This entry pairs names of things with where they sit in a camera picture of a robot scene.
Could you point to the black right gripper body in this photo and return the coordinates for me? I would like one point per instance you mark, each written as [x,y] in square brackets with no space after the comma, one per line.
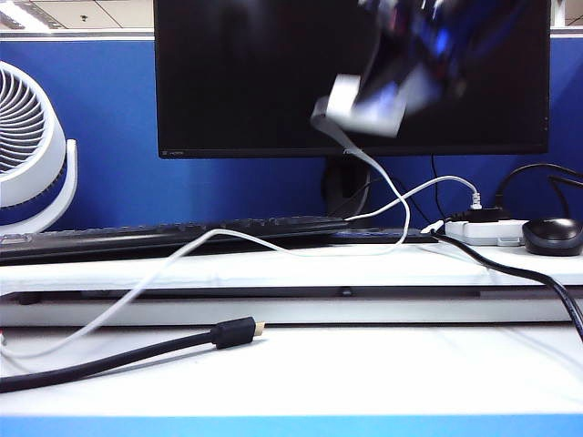
[432,41]

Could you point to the white charging block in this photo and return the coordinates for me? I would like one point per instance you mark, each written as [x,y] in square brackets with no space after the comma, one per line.
[364,118]

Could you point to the square black power plug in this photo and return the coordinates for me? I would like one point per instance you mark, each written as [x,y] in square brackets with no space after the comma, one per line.
[460,216]

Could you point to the white power strip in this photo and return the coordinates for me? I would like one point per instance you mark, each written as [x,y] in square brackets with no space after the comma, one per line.
[478,233]

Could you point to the black ASUS monitor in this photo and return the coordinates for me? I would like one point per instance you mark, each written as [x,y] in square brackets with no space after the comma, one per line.
[228,68]

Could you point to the black Logitech computer mouse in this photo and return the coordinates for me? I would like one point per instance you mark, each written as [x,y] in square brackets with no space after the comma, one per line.
[551,236]

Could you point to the white desk riser board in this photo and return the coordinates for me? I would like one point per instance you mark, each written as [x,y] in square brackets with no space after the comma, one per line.
[364,271]

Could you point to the blue desk partition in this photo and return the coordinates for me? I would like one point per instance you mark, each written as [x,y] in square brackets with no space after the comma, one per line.
[114,159]

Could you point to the black keyboard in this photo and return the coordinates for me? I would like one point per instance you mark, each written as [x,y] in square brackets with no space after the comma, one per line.
[136,236]

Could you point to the white desk fan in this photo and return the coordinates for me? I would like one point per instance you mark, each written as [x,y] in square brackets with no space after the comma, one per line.
[27,182]

